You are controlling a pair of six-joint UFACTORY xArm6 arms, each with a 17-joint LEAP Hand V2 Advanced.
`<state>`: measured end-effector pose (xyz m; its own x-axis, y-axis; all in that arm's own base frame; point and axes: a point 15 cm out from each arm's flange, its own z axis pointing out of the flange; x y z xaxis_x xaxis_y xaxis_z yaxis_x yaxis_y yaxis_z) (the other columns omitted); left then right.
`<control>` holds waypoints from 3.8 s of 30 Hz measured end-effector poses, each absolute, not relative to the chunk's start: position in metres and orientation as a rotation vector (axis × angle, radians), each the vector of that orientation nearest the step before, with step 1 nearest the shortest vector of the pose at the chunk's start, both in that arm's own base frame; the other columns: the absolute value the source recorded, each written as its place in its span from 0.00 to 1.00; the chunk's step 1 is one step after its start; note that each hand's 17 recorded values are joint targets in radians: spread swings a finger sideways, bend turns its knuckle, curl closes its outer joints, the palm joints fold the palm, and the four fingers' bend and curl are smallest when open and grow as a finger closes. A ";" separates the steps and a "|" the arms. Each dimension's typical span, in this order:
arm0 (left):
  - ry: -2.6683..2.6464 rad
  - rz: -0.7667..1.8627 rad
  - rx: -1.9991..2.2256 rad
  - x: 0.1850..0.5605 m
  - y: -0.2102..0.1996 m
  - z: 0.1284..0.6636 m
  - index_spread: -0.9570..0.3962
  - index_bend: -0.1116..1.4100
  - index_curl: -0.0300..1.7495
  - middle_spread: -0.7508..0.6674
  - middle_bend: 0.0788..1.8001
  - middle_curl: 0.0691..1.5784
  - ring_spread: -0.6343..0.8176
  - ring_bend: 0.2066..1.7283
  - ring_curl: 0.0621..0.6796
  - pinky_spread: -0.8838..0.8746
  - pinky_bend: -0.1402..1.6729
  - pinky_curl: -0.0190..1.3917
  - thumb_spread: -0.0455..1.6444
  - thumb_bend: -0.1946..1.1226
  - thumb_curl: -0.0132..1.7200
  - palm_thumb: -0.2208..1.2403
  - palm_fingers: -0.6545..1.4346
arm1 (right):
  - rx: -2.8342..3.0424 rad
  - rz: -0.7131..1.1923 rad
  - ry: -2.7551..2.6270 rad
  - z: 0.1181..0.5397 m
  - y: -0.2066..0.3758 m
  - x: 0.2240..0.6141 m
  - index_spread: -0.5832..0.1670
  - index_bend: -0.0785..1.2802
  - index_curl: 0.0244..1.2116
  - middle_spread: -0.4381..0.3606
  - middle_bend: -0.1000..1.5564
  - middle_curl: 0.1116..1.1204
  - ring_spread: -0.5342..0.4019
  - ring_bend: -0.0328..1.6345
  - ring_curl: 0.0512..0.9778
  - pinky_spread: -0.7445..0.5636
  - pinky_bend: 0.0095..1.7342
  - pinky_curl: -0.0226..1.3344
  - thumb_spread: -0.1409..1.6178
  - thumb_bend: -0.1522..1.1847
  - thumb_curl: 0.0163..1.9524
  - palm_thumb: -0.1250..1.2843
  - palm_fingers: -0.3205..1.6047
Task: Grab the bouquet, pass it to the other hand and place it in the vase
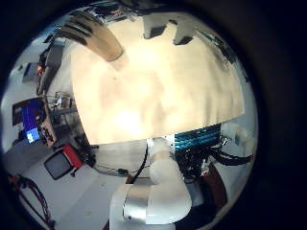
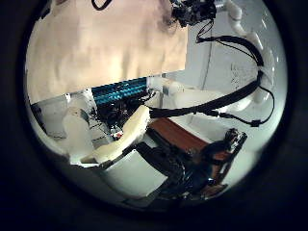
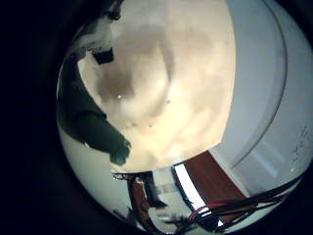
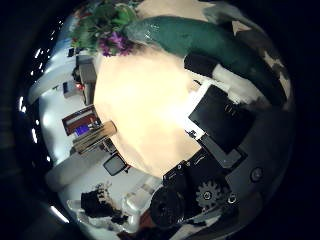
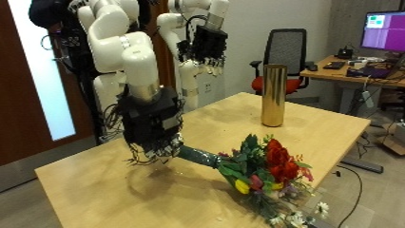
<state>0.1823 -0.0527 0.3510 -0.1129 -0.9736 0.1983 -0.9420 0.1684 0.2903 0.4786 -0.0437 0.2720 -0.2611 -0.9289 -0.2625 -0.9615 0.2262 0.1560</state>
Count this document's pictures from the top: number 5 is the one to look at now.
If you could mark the artificial flower bouquet green wrap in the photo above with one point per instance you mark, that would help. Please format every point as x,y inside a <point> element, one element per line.
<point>279,161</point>

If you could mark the black rounded cover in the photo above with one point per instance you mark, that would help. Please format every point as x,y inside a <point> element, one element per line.
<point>46,12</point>

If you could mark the black computer mouse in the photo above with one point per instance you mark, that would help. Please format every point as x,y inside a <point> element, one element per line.
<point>313,67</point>

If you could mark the wooden office desk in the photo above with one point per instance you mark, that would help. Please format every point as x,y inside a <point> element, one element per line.
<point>325,74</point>

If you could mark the dark laptop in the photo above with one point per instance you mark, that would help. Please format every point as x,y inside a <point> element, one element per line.
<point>375,72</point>

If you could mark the white power adapter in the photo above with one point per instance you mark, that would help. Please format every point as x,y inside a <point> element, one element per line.
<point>368,98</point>

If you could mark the cardboard box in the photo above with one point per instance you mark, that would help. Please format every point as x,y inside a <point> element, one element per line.
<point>392,142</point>

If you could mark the grey table foot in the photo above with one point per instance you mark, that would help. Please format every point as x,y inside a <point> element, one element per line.
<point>363,165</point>

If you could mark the computer monitor purple screen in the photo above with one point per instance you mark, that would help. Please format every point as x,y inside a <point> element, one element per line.
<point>388,31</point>

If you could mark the white wall outlet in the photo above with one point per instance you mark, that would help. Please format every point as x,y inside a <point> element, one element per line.
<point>207,87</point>

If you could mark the brown door glass panel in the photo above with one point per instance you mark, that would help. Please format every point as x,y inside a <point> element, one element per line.
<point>17,126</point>

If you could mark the black flat keyboard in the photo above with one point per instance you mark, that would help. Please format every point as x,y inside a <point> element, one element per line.
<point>334,65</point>

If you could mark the gold cylindrical vase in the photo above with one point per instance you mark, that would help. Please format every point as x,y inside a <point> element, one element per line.
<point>274,95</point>

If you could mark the black robot stand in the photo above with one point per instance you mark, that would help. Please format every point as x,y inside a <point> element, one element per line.
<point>91,104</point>

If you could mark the black mesh office chair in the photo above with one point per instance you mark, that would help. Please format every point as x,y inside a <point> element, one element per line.
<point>287,47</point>

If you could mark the black desk phone dock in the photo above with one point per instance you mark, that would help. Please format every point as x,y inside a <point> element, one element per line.
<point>346,53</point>

